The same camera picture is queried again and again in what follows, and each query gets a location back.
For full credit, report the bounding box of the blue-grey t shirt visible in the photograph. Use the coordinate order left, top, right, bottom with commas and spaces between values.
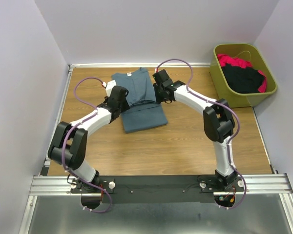
112, 68, 168, 133

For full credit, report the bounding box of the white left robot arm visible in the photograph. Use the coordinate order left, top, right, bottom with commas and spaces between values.
47, 85, 129, 188

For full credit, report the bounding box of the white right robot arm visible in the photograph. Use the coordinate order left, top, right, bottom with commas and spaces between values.
153, 69, 237, 191

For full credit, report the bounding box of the red t shirt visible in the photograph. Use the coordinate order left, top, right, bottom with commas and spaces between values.
216, 53, 268, 93

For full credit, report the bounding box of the olive green plastic bin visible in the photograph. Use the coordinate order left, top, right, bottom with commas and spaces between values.
209, 43, 277, 108

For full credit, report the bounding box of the black t shirt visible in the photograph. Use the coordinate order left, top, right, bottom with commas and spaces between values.
222, 64, 267, 94

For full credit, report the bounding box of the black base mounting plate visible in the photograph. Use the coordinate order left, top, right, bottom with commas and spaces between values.
70, 173, 245, 209

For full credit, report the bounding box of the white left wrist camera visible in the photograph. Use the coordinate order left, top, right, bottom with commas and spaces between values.
102, 80, 117, 97

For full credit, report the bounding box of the aluminium frame rail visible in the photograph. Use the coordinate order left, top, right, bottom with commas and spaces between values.
29, 174, 293, 196

